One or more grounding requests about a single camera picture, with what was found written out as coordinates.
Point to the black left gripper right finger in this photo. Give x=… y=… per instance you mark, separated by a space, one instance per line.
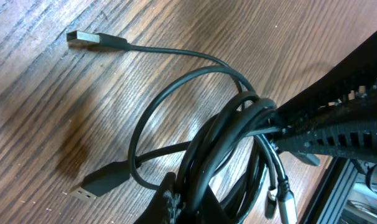
x=210 y=211

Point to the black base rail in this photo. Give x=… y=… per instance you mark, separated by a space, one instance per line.
x=346 y=193

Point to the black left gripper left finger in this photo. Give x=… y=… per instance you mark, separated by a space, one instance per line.
x=164 y=206

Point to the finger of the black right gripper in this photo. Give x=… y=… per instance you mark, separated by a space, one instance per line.
x=351 y=140
x=346 y=93

